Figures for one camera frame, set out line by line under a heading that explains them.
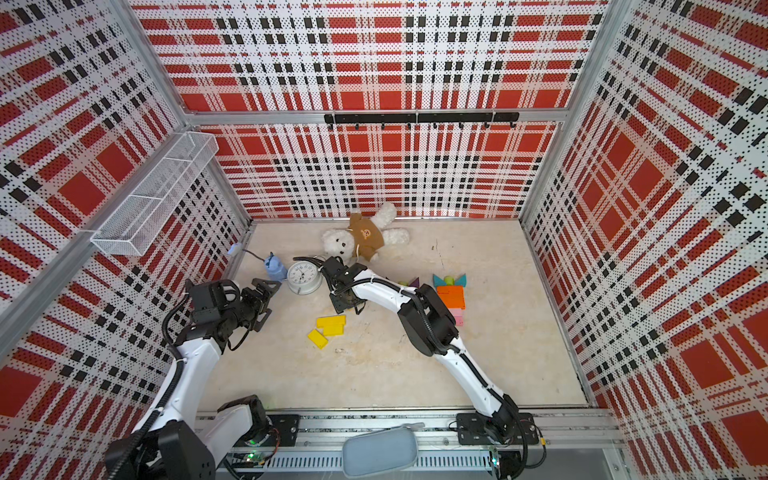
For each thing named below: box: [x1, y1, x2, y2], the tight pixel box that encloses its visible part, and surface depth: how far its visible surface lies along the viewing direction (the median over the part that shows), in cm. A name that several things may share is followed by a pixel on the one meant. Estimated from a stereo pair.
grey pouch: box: [342, 422, 425, 479], surface depth 70 cm
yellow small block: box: [307, 329, 329, 350], surface depth 92 cm
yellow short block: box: [323, 325, 345, 336], surface depth 93 cm
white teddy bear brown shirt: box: [322, 202, 410, 264], surface depth 110 cm
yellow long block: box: [316, 315, 347, 328], surface depth 95 cm
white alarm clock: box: [287, 260, 323, 295], surface depth 103 cm
